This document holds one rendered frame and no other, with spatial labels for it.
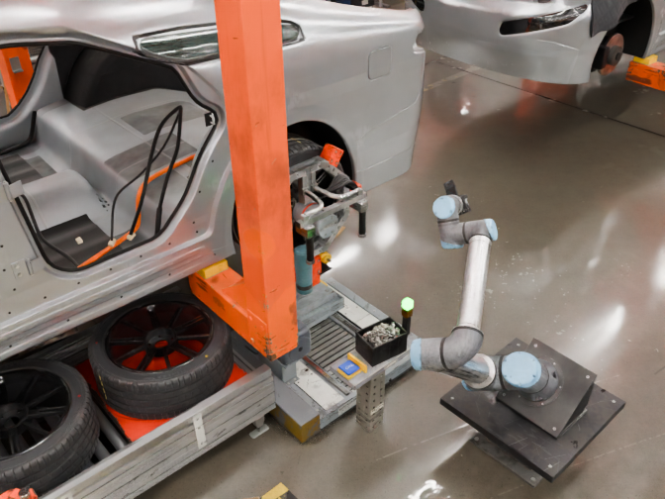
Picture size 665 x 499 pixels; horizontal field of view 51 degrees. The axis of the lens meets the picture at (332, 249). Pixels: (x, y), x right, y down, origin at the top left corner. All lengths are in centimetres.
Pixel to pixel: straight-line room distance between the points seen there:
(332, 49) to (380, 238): 182
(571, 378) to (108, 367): 205
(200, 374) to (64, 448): 63
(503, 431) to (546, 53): 299
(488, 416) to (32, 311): 200
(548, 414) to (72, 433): 201
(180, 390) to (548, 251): 272
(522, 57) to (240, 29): 329
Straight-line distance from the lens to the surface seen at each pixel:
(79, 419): 312
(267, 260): 279
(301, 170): 332
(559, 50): 534
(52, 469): 310
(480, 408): 329
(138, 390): 320
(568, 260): 482
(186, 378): 317
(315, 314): 391
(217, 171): 317
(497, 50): 540
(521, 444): 319
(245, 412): 336
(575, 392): 324
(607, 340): 427
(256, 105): 247
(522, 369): 303
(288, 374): 363
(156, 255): 318
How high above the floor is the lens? 271
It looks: 35 degrees down
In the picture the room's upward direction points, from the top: 1 degrees counter-clockwise
